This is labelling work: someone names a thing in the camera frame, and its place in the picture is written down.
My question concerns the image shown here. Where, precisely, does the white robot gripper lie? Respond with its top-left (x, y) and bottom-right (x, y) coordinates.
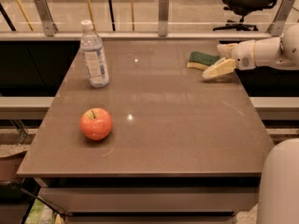
top-left (203, 40), bottom-right (255, 79)

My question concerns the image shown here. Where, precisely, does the green and yellow sponge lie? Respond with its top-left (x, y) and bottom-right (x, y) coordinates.
top-left (187, 51), bottom-right (221, 70)

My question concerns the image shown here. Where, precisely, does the red apple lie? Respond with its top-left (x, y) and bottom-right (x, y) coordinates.
top-left (80, 108), bottom-right (112, 141)

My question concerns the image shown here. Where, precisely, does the black office chair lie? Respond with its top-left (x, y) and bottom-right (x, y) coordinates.
top-left (214, 0), bottom-right (278, 31)

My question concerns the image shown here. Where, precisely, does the clear plastic water bottle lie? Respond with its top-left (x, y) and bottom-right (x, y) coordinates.
top-left (80, 20), bottom-right (109, 88)

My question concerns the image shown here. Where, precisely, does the glass railing with metal brackets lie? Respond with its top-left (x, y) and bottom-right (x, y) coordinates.
top-left (0, 0), bottom-right (298, 40)

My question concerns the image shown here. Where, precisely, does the green package under table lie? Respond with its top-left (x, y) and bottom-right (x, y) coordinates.
top-left (24, 200), bottom-right (54, 224)

